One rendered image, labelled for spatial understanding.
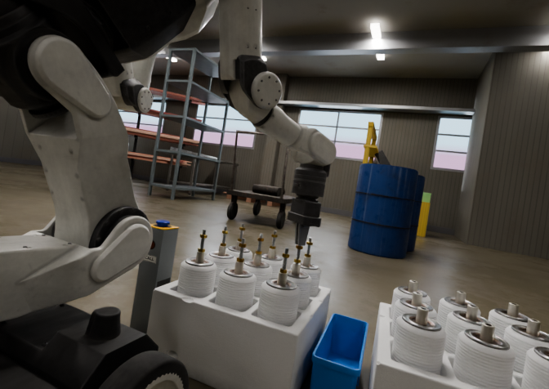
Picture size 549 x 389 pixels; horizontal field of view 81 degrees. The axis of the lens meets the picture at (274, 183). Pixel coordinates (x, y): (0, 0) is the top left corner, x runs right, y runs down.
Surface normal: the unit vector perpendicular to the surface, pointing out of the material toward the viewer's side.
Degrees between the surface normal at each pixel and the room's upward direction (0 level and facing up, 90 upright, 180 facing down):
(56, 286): 101
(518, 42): 90
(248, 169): 90
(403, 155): 90
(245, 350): 90
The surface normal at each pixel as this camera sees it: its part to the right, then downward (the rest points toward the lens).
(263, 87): 0.60, 0.22
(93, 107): 0.91, 0.14
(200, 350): -0.35, -0.05
